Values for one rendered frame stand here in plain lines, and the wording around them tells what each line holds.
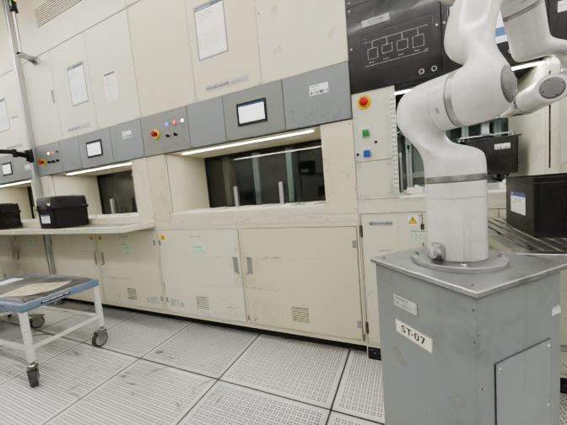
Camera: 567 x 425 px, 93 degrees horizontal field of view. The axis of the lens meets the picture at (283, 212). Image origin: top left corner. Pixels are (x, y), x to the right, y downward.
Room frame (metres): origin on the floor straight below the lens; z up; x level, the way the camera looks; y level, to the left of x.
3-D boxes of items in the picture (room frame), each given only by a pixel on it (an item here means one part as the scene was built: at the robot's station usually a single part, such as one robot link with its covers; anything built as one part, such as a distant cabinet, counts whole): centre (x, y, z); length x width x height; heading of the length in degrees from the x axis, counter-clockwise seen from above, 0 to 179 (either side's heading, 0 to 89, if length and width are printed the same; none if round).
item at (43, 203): (2.27, 1.86, 0.93); 0.30 x 0.28 x 0.26; 62
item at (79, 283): (1.78, 1.78, 0.24); 0.97 x 0.52 x 0.48; 68
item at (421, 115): (0.64, -0.38, 1.07); 0.19 x 0.12 x 0.24; 30
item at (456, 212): (0.62, -0.40, 0.85); 0.19 x 0.19 x 0.18
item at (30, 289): (1.68, 1.63, 0.47); 0.31 x 0.23 x 0.02; 87
